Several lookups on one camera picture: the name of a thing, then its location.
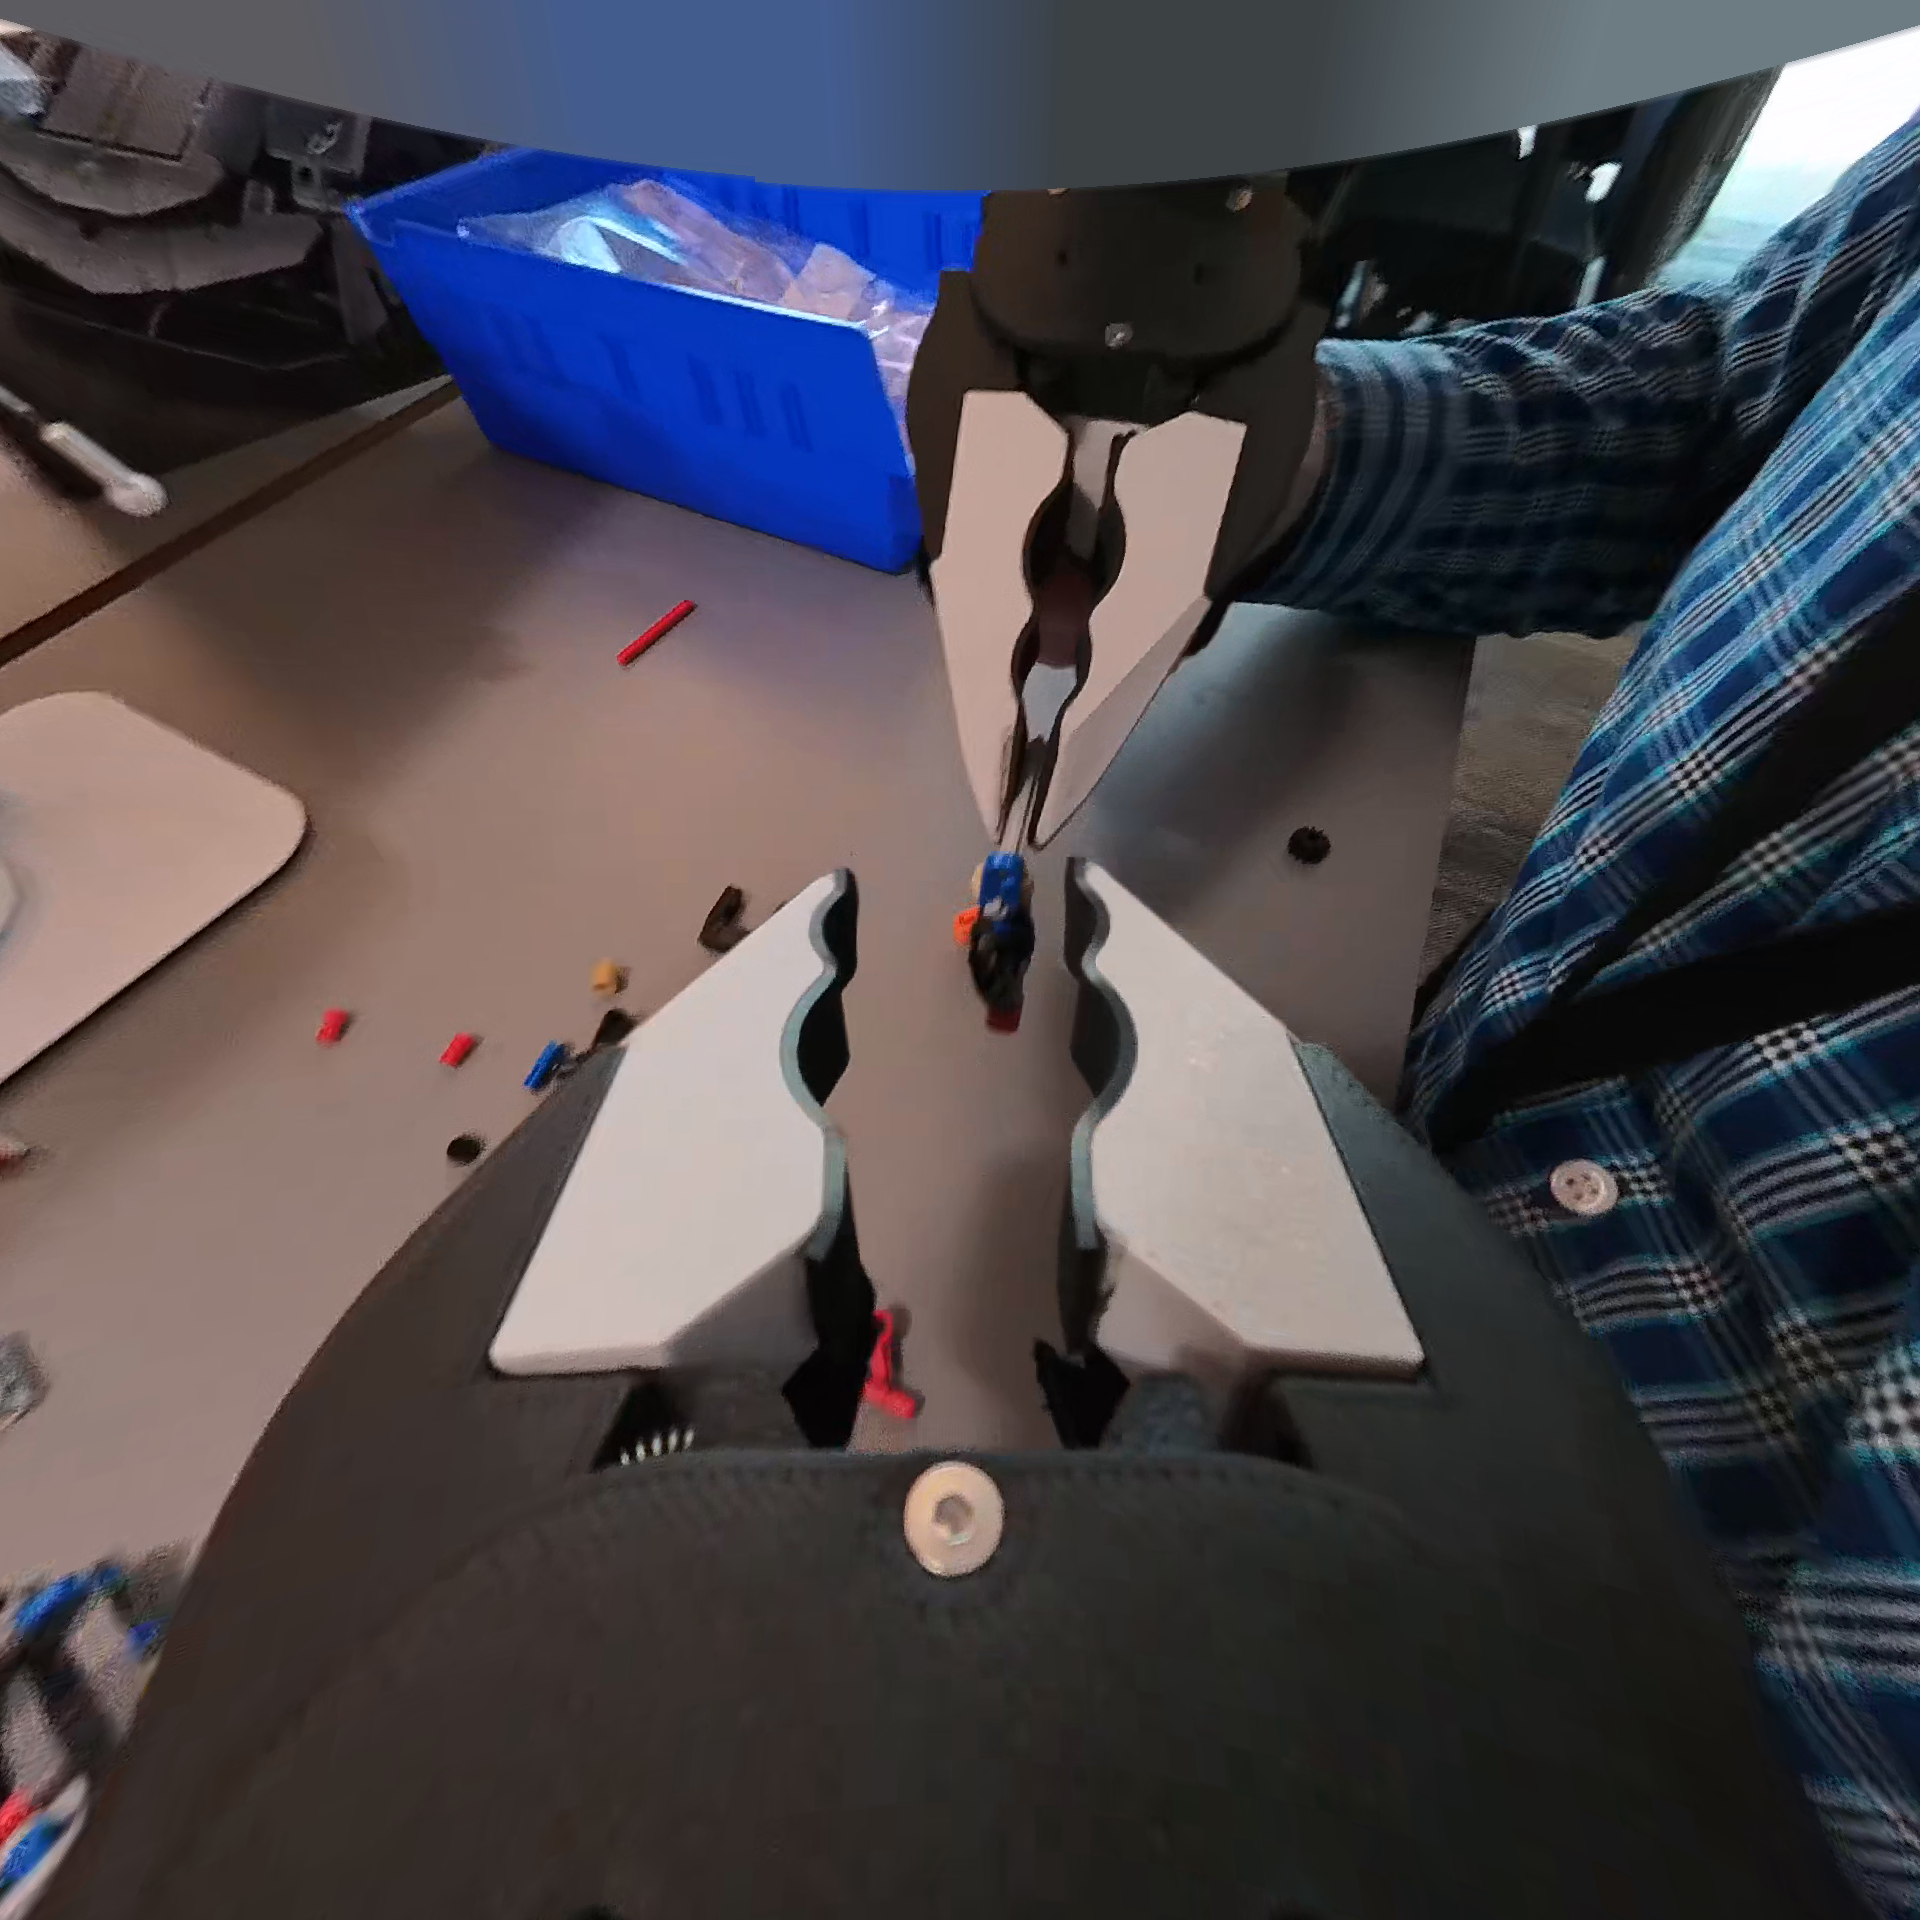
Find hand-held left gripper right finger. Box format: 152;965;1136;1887
1034;854;1428;1451

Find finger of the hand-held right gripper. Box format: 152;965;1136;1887
1027;407;1255;851
942;386;1098;845

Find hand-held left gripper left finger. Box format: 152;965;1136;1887
487;866;888;1453

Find small multicoloured lego subassembly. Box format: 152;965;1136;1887
951;847;1042;1038

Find person's right forearm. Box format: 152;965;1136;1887
1244;112;1920;650

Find scattered loose lego pieces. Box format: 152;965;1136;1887
0;881;754;1175

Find partly built lego vehicle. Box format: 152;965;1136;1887
0;1555;175;1902

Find blue plastic bin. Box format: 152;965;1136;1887
349;144;992;575

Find clear plastic bags of parts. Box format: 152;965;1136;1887
456;174;942;371

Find person's plaid shirt torso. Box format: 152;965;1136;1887
1402;449;1920;1920

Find black office chair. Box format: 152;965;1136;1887
1320;66;1782;341

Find white rounded mat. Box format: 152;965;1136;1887
0;690;312;1086

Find silver metal rod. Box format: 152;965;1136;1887
0;382;173;522

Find black shoulder strap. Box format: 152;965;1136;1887
1410;660;1920;1145

